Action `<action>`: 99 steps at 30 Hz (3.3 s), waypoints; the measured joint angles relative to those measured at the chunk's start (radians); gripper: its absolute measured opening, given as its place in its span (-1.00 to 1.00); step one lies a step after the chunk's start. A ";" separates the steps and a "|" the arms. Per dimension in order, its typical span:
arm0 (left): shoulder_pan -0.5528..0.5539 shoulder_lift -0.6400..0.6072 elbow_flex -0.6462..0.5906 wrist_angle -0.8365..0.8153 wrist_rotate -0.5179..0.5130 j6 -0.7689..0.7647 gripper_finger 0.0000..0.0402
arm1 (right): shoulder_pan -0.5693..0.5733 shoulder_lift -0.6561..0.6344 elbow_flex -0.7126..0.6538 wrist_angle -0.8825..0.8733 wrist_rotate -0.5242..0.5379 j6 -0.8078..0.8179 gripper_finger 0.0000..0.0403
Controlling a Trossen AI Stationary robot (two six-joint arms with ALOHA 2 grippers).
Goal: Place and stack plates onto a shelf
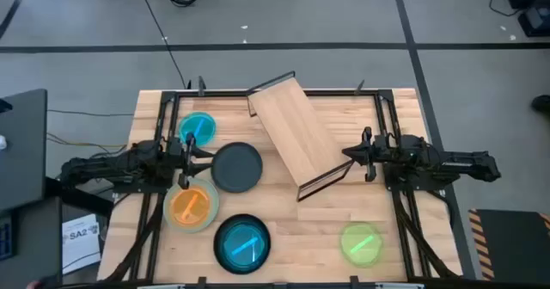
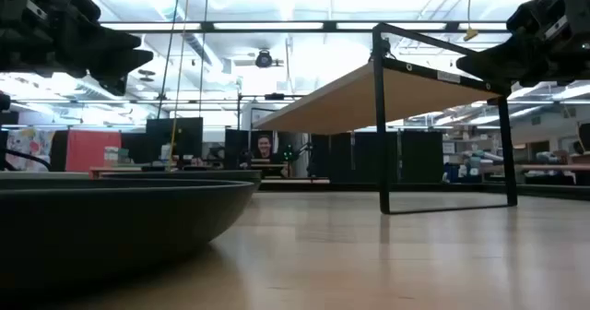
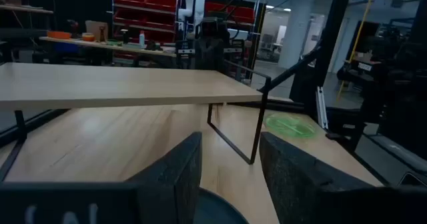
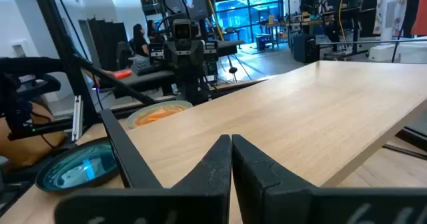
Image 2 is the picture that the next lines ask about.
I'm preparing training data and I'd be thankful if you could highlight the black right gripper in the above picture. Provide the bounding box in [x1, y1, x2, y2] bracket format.
[454, 0, 590, 89]

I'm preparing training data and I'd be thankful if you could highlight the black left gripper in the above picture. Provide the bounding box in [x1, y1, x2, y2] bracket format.
[0, 0, 155, 97]

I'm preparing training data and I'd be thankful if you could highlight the sage green plate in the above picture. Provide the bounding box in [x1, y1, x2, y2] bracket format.
[0, 170, 89, 180]

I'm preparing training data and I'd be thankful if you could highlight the red partition panel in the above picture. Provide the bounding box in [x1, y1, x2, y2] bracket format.
[65, 129, 122, 173]

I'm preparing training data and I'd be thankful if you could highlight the wooden top table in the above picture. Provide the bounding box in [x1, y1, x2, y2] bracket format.
[88, 165, 145, 180]

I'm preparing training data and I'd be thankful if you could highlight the colourful poster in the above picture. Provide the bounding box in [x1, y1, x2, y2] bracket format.
[6, 128, 55, 172]

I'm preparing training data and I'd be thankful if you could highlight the black room partition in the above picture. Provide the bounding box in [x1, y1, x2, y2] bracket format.
[308, 131, 444, 185]

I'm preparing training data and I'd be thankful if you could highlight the person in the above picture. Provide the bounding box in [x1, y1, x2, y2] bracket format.
[251, 133, 280, 166]

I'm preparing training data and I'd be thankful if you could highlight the black hanging cable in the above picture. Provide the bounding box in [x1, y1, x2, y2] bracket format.
[156, 0, 183, 120]

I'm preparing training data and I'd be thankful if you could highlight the black arm base cable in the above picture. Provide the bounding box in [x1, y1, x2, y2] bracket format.
[0, 148, 53, 173]

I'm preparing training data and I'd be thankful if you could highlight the black overhead camera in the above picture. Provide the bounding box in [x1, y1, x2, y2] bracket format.
[254, 48, 275, 69]

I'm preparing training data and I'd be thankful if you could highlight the wooden shelf with black frame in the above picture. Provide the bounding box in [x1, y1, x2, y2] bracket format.
[252, 22, 519, 215]

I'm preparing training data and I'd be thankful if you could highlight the black aluminium rig frame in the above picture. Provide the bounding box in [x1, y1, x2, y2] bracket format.
[0, 20, 590, 203]

